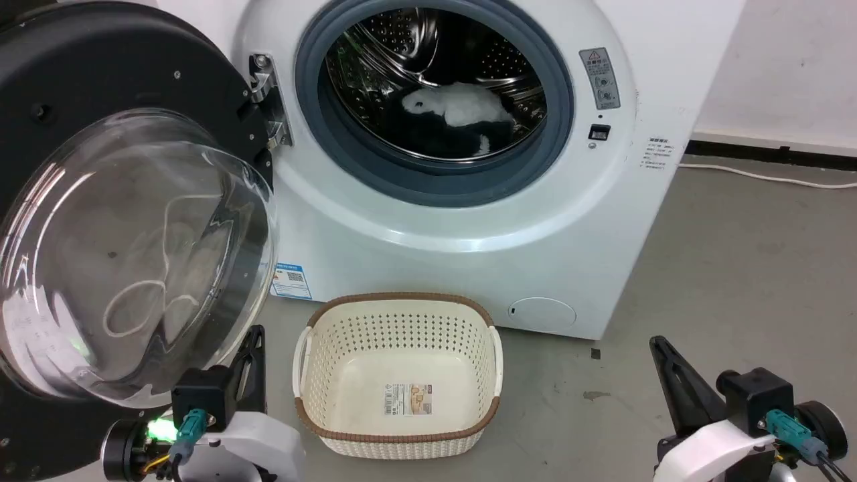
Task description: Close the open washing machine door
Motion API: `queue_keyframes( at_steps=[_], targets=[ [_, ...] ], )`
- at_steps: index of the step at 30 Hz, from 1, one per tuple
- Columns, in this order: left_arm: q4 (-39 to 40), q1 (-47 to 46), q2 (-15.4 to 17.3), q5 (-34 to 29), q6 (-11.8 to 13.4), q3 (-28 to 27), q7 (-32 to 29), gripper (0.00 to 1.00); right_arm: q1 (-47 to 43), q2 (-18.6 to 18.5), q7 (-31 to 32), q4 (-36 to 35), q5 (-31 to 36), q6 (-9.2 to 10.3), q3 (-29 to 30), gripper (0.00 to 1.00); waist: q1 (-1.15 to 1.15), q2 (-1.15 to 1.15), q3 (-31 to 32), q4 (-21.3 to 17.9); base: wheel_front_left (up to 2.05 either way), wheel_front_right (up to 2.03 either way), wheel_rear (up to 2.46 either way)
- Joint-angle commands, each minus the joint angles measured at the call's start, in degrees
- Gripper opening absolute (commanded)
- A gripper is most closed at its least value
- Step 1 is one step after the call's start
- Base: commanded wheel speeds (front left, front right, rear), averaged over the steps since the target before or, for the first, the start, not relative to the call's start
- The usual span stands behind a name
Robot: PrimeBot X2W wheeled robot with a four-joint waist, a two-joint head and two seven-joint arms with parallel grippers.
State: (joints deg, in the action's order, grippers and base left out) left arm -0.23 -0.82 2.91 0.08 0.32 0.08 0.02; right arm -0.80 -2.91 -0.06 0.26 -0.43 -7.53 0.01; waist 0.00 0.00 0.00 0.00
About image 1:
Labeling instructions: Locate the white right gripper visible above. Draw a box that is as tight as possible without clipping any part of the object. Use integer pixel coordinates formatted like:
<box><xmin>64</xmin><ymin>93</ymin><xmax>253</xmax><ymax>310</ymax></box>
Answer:
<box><xmin>649</xmin><ymin>335</ymin><xmax>779</xmax><ymax>482</ymax></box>

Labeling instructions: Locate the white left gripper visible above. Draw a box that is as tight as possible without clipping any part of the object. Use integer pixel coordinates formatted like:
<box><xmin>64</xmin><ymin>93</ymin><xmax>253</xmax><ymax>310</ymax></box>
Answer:
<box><xmin>182</xmin><ymin>325</ymin><xmax>307</xmax><ymax>482</ymax></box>

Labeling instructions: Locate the black washer door with glass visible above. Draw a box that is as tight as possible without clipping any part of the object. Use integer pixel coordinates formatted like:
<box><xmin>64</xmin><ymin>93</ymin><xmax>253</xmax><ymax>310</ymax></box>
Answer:
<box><xmin>0</xmin><ymin>2</ymin><xmax>279</xmax><ymax>481</ymax></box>

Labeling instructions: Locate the white front-load washing machine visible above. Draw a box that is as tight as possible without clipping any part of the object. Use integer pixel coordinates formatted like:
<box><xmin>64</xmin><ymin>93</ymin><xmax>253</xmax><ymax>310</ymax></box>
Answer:
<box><xmin>155</xmin><ymin>0</ymin><xmax>747</xmax><ymax>341</ymax></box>

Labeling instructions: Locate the metal door hinge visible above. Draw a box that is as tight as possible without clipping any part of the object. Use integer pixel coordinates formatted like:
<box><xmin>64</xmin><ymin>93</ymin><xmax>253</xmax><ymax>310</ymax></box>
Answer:
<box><xmin>249</xmin><ymin>54</ymin><xmax>294</xmax><ymax>149</ymax></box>

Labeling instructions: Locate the blue and white label sticker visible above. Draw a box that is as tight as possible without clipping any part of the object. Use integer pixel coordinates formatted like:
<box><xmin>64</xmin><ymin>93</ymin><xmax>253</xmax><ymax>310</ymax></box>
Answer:
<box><xmin>270</xmin><ymin>262</ymin><xmax>313</xmax><ymax>301</ymax></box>

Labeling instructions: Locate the cream perforated laundry basket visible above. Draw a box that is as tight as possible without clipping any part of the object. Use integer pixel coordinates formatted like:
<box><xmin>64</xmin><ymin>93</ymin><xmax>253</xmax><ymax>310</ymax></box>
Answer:
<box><xmin>292</xmin><ymin>292</ymin><xmax>503</xmax><ymax>461</ymax></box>

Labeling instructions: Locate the round drain filter cover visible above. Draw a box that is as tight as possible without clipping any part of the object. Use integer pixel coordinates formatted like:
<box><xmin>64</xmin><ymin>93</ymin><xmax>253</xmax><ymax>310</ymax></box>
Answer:
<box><xmin>507</xmin><ymin>297</ymin><xmax>577</xmax><ymax>332</ymax></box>

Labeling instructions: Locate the basket product label sticker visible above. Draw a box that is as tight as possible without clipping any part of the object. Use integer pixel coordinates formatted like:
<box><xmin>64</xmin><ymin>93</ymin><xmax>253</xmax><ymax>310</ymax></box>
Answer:
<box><xmin>384</xmin><ymin>382</ymin><xmax>435</xmax><ymax>416</ymax></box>

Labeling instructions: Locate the grey warning sticker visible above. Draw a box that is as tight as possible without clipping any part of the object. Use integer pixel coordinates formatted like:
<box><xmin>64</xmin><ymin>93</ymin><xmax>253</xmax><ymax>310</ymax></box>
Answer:
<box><xmin>579</xmin><ymin>47</ymin><xmax>621</xmax><ymax>111</ymax></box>

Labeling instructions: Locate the stainless steel washer drum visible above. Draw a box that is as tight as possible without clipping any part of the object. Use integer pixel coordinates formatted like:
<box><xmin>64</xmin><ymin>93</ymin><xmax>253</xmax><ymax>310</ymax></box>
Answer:
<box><xmin>325</xmin><ymin>7</ymin><xmax>548</xmax><ymax>161</ymax></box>

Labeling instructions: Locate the white and black garment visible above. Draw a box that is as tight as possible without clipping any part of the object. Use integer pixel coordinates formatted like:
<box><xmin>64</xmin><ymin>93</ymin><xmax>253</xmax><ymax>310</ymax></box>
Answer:
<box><xmin>400</xmin><ymin>82</ymin><xmax>518</xmax><ymax>157</ymax></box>

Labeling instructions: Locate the teal left cable connector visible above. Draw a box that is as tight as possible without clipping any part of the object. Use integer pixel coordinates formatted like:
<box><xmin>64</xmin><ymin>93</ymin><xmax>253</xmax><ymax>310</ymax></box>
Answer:
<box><xmin>169</xmin><ymin>408</ymin><xmax>207</xmax><ymax>464</ymax></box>

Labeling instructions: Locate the teal cable connector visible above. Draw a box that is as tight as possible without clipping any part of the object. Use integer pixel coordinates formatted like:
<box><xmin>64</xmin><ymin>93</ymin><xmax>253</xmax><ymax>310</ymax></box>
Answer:
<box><xmin>766</xmin><ymin>410</ymin><xmax>830</xmax><ymax>464</ymax></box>
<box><xmin>169</xmin><ymin>408</ymin><xmax>207</xmax><ymax>464</ymax></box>

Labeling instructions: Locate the teal right cable connector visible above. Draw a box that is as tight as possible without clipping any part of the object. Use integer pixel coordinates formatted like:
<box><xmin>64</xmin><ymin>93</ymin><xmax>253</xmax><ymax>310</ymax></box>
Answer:
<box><xmin>766</xmin><ymin>410</ymin><xmax>830</xmax><ymax>464</ymax></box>

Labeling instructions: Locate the white floor cable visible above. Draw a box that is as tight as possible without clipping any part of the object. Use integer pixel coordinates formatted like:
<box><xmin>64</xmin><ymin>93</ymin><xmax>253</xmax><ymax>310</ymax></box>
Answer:
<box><xmin>678</xmin><ymin>162</ymin><xmax>857</xmax><ymax>190</ymax></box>

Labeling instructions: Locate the black wall baseboard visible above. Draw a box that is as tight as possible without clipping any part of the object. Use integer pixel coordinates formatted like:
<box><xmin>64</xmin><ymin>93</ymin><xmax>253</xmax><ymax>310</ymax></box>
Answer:
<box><xmin>684</xmin><ymin>139</ymin><xmax>857</xmax><ymax>172</ymax></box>

